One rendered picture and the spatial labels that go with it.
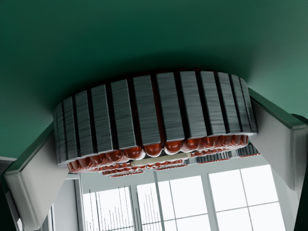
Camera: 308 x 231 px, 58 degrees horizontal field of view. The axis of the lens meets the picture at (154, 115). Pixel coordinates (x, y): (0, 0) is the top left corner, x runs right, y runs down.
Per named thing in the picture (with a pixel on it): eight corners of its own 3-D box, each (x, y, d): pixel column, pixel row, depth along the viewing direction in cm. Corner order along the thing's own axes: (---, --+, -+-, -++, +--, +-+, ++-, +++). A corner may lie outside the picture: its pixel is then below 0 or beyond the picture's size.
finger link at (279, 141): (291, 128, 11) (310, 124, 11) (238, 88, 18) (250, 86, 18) (292, 193, 12) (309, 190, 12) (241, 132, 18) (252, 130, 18)
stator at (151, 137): (7, 87, 12) (11, 178, 11) (276, 41, 11) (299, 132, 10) (87, 128, 23) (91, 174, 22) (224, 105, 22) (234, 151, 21)
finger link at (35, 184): (40, 230, 12) (24, 233, 12) (77, 158, 19) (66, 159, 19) (19, 170, 11) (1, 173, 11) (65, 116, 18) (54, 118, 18)
